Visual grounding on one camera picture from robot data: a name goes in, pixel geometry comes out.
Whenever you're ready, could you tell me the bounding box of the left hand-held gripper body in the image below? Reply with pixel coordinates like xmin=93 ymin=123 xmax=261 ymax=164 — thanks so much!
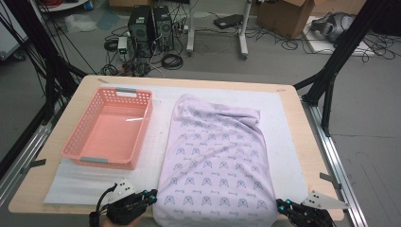
xmin=105 ymin=179 xmax=149 ymax=226

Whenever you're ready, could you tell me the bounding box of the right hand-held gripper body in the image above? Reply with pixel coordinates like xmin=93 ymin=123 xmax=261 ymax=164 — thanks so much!
xmin=283 ymin=189 xmax=351 ymax=227

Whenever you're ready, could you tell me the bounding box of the pink plastic basket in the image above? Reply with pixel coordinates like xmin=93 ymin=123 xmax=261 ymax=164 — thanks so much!
xmin=61 ymin=87 xmax=154 ymax=171

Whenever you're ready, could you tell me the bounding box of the lilac patterned towel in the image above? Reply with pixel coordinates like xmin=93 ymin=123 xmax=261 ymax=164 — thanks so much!
xmin=151 ymin=94 xmax=280 ymax=227

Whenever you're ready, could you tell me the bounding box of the person's left hand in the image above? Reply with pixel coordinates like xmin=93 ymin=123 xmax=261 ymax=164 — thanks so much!
xmin=100 ymin=217 xmax=143 ymax=227

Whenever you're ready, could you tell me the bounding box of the white gridded mat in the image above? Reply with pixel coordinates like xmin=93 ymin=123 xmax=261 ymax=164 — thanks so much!
xmin=43 ymin=82 xmax=315 ymax=214

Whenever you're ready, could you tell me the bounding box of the small white power box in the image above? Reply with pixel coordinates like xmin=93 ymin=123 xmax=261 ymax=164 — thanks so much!
xmin=116 ymin=36 xmax=130 ymax=61

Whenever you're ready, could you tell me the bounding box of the white floor board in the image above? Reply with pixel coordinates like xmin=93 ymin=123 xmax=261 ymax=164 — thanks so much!
xmin=302 ymin=15 xmax=376 ymax=58

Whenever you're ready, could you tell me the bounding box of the black computer tower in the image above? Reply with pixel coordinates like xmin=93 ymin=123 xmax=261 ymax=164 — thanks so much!
xmin=127 ymin=5 xmax=155 ymax=59
xmin=152 ymin=5 xmax=175 ymax=52

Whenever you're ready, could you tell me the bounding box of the clear plastic bag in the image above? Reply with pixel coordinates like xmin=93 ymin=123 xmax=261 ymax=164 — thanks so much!
xmin=64 ymin=12 xmax=98 ymax=34

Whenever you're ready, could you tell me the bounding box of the large cardboard box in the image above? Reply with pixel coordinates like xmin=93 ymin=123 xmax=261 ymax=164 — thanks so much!
xmin=255 ymin=0 xmax=316 ymax=40

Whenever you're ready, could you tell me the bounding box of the black flat device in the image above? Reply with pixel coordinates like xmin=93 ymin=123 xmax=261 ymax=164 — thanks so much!
xmin=213 ymin=13 xmax=244 ymax=30

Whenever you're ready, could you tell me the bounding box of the white round table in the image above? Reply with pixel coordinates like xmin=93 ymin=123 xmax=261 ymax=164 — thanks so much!
xmin=37 ymin=0 xmax=89 ymax=13

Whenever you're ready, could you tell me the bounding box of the white cabinet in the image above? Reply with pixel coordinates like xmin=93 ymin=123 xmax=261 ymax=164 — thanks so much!
xmin=0 ymin=6 xmax=29 ymax=61

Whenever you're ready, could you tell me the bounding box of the grey metal bracket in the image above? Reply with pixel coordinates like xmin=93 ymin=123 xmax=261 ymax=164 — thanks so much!
xmin=20 ymin=158 xmax=47 ymax=175
xmin=319 ymin=172 xmax=342 ymax=190

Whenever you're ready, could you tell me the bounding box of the aluminium rail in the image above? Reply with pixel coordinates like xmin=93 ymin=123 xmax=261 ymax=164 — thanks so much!
xmin=0 ymin=103 xmax=64 ymax=207
xmin=301 ymin=97 xmax=369 ymax=227

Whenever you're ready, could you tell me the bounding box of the coiled black cable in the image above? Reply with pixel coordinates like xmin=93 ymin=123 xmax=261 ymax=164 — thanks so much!
xmin=161 ymin=53 xmax=184 ymax=71

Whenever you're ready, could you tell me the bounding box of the black frame strut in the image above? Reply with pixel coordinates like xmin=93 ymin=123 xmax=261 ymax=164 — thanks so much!
xmin=292 ymin=0 xmax=401 ymax=138
xmin=0 ymin=0 xmax=89 ymax=126

